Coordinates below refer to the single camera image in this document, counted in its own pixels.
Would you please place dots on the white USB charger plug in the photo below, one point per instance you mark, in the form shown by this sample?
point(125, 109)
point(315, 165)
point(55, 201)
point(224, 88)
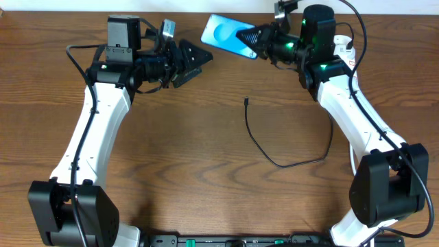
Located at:
point(344, 46)

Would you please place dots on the white power strip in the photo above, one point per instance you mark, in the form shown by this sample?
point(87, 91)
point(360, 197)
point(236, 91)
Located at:
point(351, 61)

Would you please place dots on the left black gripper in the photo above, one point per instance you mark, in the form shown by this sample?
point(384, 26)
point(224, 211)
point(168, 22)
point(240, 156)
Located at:
point(175, 63)

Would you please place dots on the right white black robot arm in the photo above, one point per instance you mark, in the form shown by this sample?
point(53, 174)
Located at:
point(390, 182)

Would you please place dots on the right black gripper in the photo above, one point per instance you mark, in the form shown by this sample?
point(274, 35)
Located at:
point(267, 33)

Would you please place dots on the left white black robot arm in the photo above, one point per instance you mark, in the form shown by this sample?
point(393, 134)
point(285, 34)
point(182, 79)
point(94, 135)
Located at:
point(72, 208)

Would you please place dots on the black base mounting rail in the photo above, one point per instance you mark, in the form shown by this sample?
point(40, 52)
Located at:
point(302, 239)

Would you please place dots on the blue screen Galaxy smartphone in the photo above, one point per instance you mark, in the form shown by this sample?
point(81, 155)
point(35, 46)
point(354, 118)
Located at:
point(220, 32)

